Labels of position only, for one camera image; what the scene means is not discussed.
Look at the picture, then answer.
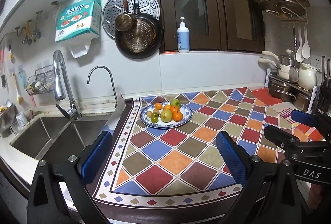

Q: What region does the large orange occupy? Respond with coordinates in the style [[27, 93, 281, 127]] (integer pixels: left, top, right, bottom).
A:
[[172, 111, 183, 122], [170, 106, 180, 114]]

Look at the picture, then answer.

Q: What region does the yellow-green pear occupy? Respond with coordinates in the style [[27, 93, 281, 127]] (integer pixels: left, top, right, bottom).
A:
[[160, 109, 172, 123]]

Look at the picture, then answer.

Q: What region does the green apple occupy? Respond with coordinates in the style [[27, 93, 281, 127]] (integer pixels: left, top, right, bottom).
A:
[[170, 99, 181, 108]]

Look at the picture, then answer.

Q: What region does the brown kiwi front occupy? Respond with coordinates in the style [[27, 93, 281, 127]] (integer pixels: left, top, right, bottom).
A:
[[146, 111, 153, 118]]

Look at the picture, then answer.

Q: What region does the small green persimmon front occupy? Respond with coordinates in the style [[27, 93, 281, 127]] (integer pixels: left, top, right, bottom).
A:
[[150, 116, 158, 123]]

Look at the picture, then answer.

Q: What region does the chrome kitchen faucet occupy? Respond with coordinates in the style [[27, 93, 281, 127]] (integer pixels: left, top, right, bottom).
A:
[[53, 50, 81, 120]]

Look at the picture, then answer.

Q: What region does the red striped cloth mat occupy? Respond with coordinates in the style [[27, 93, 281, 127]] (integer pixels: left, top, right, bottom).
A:
[[251, 88, 324, 142]]

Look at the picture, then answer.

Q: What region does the white pot rack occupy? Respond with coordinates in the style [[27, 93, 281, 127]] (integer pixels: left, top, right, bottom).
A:
[[265, 68, 318, 114]]

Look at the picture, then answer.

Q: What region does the cream ceramic kettle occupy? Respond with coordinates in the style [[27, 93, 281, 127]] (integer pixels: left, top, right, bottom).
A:
[[297, 62, 319, 91]]

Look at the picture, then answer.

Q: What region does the steel pot lower rack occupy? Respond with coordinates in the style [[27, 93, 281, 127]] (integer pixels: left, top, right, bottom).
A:
[[268, 78, 296, 102]]

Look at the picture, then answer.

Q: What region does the metal skimmer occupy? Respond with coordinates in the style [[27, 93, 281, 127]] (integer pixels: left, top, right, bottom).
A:
[[289, 26, 299, 83]]

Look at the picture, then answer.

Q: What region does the stainless steel sink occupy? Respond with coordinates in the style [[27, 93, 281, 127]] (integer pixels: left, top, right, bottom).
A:
[[10, 116, 107, 163]]

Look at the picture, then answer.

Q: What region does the white ladle spoon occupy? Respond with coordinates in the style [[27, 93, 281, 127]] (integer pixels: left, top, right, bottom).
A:
[[296, 26, 304, 63]]

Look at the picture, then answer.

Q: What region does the white rice spoon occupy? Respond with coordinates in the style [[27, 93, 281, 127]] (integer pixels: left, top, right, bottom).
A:
[[302, 27, 311, 59]]

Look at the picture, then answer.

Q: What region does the white mug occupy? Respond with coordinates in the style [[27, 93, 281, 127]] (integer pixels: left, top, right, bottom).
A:
[[16, 112, 28, 127]]

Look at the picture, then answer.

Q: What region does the metal bowl with banana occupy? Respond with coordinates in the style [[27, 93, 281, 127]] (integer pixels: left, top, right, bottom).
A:
[[0, 104, 17, 133]]

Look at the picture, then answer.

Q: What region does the dish brush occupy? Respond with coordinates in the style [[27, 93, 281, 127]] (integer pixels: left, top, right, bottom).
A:
[[12, 72, 24, 105]]

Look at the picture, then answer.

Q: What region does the colourful diamond pattern mat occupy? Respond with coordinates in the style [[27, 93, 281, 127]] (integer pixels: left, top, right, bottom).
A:
[[90, 87, 296, 223]]

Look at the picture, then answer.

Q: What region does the blue white porcelain plate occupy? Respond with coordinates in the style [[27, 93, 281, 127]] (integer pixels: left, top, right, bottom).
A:
[[140, 102, 192, 129]]

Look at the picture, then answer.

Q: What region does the thin gooseneck water tap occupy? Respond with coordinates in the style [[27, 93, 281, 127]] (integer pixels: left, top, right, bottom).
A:
[[86, 65, 118, 105]]

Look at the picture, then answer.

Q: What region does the blue soap pump bottle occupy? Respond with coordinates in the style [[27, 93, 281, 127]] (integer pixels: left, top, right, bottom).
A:
[[177, 17, 190, 53]]

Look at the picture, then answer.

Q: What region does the green paper towel pack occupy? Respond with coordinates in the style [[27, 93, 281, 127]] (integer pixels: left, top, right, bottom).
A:
[[55, 0, 102, 59]]

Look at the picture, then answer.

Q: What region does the black frying pan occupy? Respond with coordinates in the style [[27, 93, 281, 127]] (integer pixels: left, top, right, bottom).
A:
[[115, 0, 163, 60]]

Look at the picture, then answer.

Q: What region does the round metal steamer tray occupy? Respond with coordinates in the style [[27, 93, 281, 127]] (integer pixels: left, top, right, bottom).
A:
[[102, 0, 161, 39]]

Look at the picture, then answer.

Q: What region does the cream handled saucepan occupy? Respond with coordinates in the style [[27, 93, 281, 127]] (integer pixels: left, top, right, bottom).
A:
[[258, 49, 294, 81]]

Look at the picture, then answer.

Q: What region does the wire sponge basket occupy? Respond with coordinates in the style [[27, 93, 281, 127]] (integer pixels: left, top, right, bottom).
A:
[[25, 64, 55, 96]]

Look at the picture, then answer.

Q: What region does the wall shelf with boards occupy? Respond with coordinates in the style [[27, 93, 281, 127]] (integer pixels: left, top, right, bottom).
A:
[[254, 0, 310, 23]]

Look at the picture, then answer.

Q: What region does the dark wooden window frame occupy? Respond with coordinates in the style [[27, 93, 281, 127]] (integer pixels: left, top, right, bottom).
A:
[[157, 0, 265, 53]]

